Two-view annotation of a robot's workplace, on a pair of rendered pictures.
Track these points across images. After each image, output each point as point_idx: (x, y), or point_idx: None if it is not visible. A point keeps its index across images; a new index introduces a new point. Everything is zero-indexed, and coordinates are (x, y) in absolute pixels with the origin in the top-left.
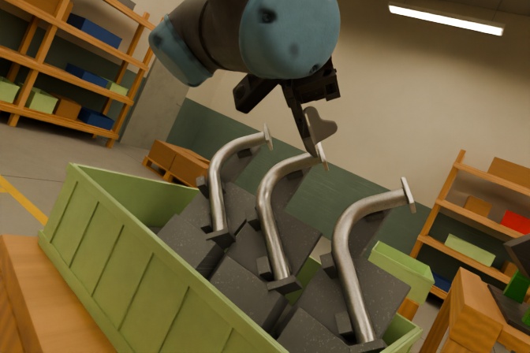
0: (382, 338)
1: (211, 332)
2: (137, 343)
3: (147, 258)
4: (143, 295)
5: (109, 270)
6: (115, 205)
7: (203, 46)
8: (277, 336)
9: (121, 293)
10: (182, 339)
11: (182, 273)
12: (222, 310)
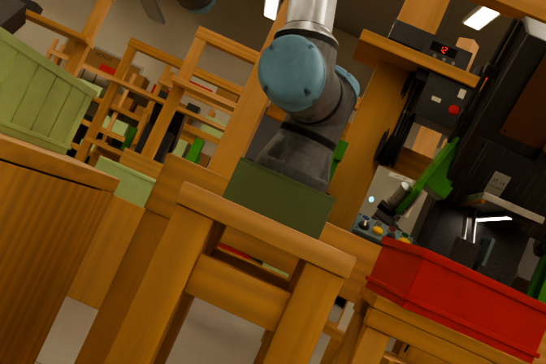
0: None
1: (63, 93)
2: (23, 122)
3: (37, 70)
4: (29, 93)
5: (4, 89)
6: (15, 37)
7: None
8: None
9: (14, 99)
10: (49, 104)
11: (57, 70)
12: (71, 80)
